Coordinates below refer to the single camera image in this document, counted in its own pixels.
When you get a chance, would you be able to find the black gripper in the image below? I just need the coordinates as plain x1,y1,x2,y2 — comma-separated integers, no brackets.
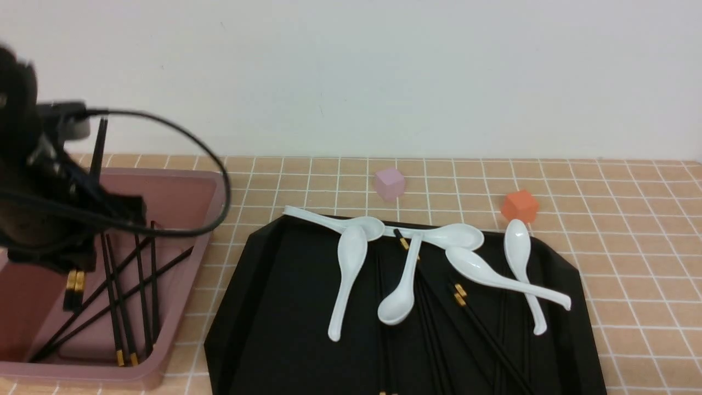
1,46,147,273

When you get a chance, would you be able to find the black chopstick gold tip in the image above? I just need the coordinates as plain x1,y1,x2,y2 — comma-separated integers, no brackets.
451,282,535,394
63,117,108,311
454,294,527,395
71,117,109,312

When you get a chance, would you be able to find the white spoon diagonal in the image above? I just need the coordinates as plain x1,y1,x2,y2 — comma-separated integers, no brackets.
377,231,423,326

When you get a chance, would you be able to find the black chopstick in bin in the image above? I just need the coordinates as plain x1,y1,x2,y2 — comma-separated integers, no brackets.
134,234,153,357
106,234,139,366
29,237,155,363
30,246,195,363
150,237,160,345
100,233,125,367

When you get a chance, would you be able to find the pink plastic bin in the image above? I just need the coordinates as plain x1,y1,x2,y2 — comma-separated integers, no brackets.
0,168,229,391

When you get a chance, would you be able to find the black tray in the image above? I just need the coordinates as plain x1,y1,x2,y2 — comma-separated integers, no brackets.
204,217,607,394

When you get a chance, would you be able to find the white spoon left vertical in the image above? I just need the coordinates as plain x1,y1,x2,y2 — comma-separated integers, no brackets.
327,225,368,342

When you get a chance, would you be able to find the white spoon top left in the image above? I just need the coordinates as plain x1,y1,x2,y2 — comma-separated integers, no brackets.
283,206,386,242

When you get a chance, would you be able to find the pink cube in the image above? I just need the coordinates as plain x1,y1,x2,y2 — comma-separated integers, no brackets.
374,167,406,201

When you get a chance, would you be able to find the black chopstick gold band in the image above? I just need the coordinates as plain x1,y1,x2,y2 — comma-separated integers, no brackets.
414,253,454,394

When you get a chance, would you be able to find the black chopstick on tray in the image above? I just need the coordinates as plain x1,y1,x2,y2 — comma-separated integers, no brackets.
373,250,399,394

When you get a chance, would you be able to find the white spoon top centre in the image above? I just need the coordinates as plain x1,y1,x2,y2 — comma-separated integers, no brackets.
383,223,485,251

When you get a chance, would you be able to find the white spoon right long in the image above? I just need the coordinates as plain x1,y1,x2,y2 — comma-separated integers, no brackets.
445,247,572,312

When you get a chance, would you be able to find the white spoon far right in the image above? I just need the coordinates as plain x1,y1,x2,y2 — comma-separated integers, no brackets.
503,218,547,336

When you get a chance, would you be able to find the orange cube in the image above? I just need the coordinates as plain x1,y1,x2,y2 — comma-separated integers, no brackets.
500,190,540,223

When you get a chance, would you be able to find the black cable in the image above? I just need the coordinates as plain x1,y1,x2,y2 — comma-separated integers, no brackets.
0,109,231,239

